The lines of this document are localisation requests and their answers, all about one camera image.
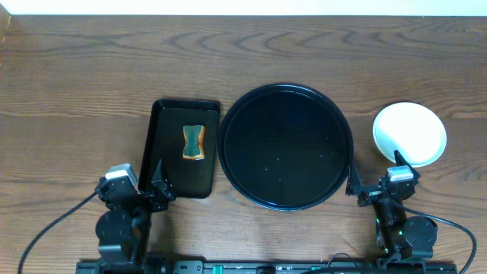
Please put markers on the orange green sponge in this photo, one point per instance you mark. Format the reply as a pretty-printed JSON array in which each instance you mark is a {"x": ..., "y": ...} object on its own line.
[{"x": 194, "y": 142}]

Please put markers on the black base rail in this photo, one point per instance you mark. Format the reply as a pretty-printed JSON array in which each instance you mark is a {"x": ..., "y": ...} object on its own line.
[{"x": 199, "y": 267}]

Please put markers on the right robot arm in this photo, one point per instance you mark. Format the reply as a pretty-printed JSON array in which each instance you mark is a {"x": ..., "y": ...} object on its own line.
[{"x": 405, "y": 240}]

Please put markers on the black rectangular tray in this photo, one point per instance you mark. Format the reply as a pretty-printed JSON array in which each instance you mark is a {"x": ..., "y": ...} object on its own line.
[{"x": 165, "y": 141}]

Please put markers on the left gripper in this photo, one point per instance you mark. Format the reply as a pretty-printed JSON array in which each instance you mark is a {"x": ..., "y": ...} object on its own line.
[{"x": 141, "y": 195}]

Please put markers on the black round tray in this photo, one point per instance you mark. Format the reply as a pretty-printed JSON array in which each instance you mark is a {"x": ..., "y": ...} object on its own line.
[{"x": 285, "y": 147}]

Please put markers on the light blue plate back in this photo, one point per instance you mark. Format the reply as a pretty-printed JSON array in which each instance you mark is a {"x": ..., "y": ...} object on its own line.
[{"x": 413, "y": 130}]

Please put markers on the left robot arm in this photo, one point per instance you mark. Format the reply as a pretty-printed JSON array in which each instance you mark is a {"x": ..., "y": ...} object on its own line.
[{"x": 123, "y": 231}]

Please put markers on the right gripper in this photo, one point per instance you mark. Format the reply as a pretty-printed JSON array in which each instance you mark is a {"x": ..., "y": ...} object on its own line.
[{"x": 370, "y": 192}]

